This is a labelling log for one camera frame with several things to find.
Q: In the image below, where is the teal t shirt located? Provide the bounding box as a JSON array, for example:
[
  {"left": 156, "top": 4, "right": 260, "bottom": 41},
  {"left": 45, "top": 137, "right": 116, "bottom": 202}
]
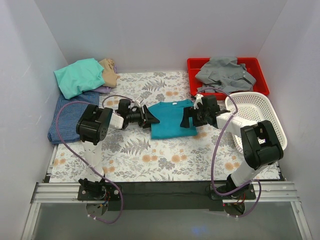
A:
[{"left": 148, "top": 99, "right": 198, "bottom": 140}]

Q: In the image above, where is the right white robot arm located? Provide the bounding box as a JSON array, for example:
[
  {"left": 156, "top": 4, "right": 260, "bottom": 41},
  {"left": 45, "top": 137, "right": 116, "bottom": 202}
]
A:
[{"left": 180, "top": 94, "right": 284, "bottom": 199}]

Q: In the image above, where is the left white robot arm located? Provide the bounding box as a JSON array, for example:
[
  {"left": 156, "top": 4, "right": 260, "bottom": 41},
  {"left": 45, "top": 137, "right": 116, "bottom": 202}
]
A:
[{"left": 76, "top": 99, "right": 160, "bottom": 200}]

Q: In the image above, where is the floral patterned table mat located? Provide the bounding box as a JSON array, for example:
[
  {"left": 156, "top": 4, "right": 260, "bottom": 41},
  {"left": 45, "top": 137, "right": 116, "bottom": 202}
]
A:
[{"left": 49, "top": 71, "right": 281, "bottom": 183}]

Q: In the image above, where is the lavender folded garment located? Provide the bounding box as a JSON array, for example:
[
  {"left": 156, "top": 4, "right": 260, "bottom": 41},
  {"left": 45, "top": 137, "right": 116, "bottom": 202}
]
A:
[{"left": 94, "top": 65, "right": 120, "bottom": 94}]

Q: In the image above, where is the grey crumpled shirt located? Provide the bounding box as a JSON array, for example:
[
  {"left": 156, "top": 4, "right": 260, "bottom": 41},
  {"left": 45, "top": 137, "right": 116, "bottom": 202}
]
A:
[{"left": 195, "top": 57, "right": 257, "bottom": 94}]

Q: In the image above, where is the beige folded garment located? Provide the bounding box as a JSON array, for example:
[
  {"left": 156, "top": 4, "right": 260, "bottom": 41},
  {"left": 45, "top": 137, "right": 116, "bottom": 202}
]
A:
[{"left": 98, "top": 58, "right": 120, "bottom": 88}]

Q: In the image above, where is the white perforated plastic basket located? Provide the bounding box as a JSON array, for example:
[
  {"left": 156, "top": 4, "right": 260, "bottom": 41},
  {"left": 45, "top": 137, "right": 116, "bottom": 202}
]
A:
[{"left": 224, "top": 92, "right": 288, "bottom": 150}]

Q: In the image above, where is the red plastic tray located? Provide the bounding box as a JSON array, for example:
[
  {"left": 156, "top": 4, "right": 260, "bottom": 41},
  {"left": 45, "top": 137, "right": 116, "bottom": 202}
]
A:
[{"left": 187, "top": 57, "right": 270, "bottom": 100}]

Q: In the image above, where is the mint green folded shirt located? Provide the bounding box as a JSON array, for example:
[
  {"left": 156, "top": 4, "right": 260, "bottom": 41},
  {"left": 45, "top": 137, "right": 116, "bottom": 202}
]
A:
[{"left": 54, "top": 58, "right": 105, "bottom": 100}]

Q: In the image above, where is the blue checkered folded shirt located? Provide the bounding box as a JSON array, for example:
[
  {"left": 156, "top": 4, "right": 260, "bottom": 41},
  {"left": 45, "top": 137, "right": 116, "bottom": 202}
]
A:
[{"left": 47, "top": 91, "right": 100, "bottom": 145}]

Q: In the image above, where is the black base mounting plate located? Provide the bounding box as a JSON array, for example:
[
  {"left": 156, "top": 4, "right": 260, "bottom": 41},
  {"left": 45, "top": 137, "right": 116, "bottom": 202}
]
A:
[{"left": 77, "top": 179, "right": 256, "bottom": 211}]

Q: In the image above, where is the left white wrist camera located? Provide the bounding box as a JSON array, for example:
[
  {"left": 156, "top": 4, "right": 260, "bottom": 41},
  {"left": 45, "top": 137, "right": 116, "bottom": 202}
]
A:
[{"left": 131, "top": 96, "right": 144, "bottom": 108}]

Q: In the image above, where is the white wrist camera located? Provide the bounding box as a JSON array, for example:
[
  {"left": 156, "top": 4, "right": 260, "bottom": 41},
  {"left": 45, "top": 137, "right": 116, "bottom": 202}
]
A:
[
  {"left": 193, "top": 93, "right": 204, "bottom": 110},
  {"left": 131, "top": 96, "right": 144, "bottom": 108}
]

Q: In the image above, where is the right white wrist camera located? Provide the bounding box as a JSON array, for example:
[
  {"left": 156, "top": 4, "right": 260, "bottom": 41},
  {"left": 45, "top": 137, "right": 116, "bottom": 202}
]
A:
[{"left": 193, "top": 93, "right": 204, "bottom": 110}]

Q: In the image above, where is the aluminium frame rail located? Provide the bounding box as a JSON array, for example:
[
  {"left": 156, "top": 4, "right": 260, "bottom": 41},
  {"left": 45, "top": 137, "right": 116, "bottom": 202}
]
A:
[{"left": 29, "top": 180, "right": 312, "bottom": 240}]

